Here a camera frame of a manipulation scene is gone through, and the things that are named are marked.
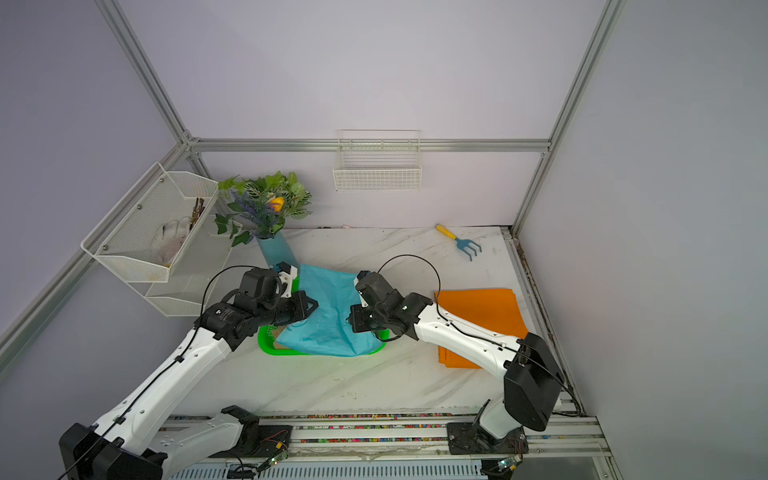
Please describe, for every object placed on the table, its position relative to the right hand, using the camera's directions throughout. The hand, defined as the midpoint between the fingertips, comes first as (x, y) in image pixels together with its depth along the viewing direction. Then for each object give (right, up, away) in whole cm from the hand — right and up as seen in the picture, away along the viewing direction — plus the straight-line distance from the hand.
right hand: (354, 322), depth 78 cm
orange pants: (+44, 0, +18) cm, 47 cm away
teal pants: (-6, -1, -3) cm, 7 cm away
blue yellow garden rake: (+38, +23, +38) cm, 59 cm away
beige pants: (-17, -3, -9) cm, 19 cm away
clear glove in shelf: (-49, +23, 0) cm, 54 cm away
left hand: (-10, +5, -1) cm, 11 cm away
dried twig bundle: (-44, +31, +3) cm, 54 cm away
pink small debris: (-9, +31, +44) cm, 54 cm away
